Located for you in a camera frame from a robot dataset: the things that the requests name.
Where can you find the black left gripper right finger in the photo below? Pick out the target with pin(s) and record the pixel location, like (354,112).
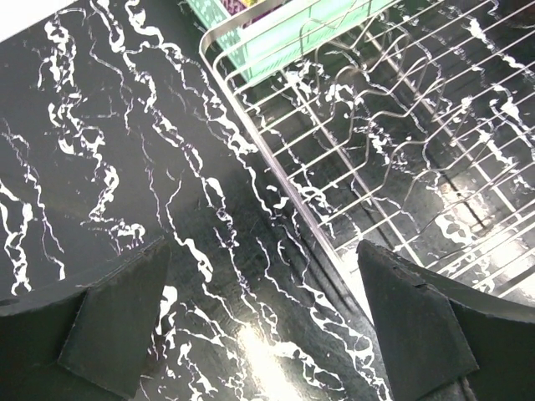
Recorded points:
(443,340)

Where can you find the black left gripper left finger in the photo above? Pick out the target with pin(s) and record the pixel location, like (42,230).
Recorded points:
(84,338)

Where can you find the green plastic file organizer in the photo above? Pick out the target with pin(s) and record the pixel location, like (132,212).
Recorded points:
(260,40)

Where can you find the purple illustrated book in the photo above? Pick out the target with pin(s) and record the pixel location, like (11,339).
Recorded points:
(235,6)

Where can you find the metal wire dish rack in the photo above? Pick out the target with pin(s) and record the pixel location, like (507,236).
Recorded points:
(413,130)

